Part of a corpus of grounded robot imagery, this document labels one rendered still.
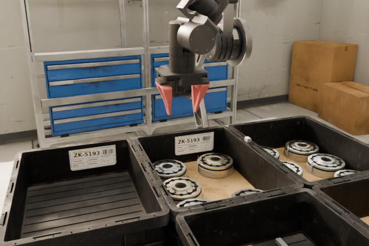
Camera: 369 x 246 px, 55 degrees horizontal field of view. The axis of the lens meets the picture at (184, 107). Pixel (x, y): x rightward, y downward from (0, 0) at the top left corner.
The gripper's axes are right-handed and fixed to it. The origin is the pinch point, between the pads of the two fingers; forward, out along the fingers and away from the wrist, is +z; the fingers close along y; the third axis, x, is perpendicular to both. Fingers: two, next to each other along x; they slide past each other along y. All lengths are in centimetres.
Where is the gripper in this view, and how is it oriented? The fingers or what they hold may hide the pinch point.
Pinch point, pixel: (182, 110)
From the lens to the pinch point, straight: 80.7
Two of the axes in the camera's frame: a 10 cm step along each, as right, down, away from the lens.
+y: 9.4, -1.0, 3.1
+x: -3.3, -3.1, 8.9
